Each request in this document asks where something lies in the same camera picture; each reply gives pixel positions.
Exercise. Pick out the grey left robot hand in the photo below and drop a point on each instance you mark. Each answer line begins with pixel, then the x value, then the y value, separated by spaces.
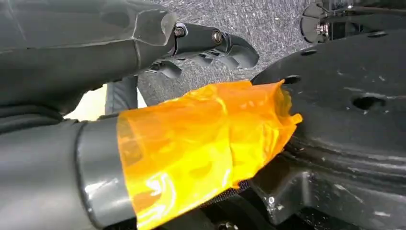
pixel 57 63

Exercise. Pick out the black robot foot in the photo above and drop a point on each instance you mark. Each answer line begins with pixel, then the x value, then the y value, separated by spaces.
pixel 349 19
pixel 349 133

